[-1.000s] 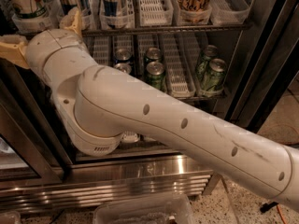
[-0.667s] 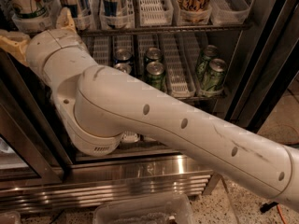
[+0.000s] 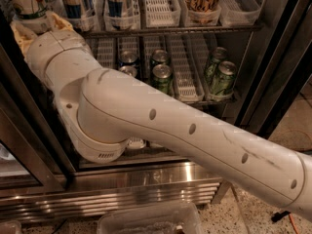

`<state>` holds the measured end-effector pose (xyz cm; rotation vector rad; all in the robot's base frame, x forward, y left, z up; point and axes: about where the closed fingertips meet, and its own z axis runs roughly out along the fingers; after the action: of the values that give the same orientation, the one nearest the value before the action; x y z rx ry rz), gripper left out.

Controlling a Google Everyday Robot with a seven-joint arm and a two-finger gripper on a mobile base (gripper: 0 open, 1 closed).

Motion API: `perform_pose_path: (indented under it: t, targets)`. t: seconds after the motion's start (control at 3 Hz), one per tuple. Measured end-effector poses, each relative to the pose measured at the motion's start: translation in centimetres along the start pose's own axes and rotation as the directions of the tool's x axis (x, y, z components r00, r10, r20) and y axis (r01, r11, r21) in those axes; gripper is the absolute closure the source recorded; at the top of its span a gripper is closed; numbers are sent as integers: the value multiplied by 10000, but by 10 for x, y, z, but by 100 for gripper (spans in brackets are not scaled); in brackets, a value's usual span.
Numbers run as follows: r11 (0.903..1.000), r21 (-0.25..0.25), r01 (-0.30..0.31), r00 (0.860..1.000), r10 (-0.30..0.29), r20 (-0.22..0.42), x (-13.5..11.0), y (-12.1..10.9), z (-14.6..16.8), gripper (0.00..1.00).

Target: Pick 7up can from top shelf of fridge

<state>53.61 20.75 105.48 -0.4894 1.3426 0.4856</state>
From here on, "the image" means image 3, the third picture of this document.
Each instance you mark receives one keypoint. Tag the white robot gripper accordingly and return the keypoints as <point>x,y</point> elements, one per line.
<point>49,47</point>

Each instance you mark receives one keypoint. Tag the white green 7up can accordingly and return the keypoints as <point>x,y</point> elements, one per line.
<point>32,14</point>

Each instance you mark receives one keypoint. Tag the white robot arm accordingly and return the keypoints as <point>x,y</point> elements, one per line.
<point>102,108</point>

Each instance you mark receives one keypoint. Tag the blue gold tall can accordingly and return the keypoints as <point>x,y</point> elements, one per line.
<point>79,9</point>

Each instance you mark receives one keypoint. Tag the rear blue pepsi can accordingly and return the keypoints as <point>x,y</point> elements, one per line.
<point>129,58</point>

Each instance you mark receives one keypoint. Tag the blue pepsi can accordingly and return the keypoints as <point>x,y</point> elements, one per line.
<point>130,70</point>
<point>129,58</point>

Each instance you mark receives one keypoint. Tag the front blue pepsi can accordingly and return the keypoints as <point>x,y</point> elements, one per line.
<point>130,70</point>

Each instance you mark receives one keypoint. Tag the rear green soda can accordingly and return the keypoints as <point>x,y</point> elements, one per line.
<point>160,56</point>

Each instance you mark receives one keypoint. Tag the green soda can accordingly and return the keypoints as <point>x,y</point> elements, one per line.
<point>160,56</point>
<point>161,78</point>

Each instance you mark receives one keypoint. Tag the front green soda can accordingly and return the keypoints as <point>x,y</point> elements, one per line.
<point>161,78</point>

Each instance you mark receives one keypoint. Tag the right rear green can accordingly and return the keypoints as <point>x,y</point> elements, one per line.
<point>217,55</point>

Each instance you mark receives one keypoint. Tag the right front green can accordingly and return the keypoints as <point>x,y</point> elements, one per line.
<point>223,80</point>

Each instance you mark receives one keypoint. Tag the clear plastic bin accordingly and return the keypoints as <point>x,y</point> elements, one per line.
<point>161,218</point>

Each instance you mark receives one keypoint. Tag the black stand leg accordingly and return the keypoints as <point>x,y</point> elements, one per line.
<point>279,215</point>

